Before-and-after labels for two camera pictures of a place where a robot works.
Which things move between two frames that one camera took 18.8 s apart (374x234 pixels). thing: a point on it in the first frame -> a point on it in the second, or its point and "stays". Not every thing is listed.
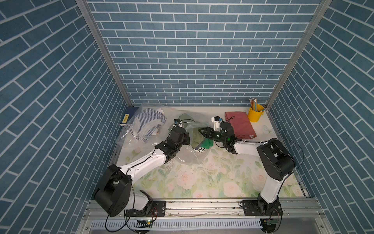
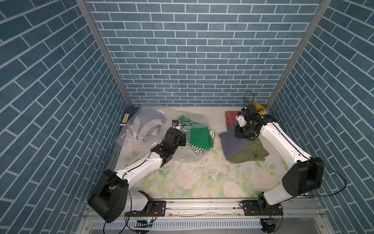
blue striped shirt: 146,126 stays
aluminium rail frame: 300,216 stays
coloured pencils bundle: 253,104 stays
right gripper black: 208,130 -> 238,135
